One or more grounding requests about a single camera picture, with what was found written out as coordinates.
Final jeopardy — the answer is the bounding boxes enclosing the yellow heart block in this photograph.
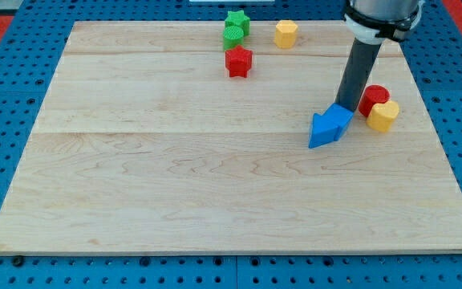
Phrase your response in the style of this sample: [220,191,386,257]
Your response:
[367,100,399,132]

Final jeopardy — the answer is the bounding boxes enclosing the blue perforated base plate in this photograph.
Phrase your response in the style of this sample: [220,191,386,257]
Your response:
[0,0,462,288]

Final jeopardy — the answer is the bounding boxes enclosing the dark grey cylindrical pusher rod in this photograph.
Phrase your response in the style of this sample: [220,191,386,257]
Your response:
[334,39,381,112]

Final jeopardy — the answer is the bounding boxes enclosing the green star block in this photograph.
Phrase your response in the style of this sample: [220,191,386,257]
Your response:
[225,10,250,36]

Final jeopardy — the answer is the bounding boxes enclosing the yellow hexagon block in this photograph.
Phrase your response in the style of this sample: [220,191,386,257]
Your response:
[274,19,298,49]

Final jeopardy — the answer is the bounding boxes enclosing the blue arrow block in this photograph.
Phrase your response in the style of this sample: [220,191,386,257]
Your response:
[308,104,354,149]

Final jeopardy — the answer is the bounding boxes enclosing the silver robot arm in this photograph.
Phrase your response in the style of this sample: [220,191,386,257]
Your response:
[335,0,424,112]

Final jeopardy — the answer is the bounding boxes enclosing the wooden board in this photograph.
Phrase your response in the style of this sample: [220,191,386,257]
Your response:
[0,21,462,256]

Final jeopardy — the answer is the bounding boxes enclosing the red cylinder block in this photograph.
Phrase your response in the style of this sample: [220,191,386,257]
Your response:
[359,84,391,117]

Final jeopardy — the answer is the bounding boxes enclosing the green cylinder block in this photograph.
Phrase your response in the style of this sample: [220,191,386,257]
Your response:
[222,26,245,51]

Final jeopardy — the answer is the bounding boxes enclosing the red star block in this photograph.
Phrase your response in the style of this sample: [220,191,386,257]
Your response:
[225,45,253,78]

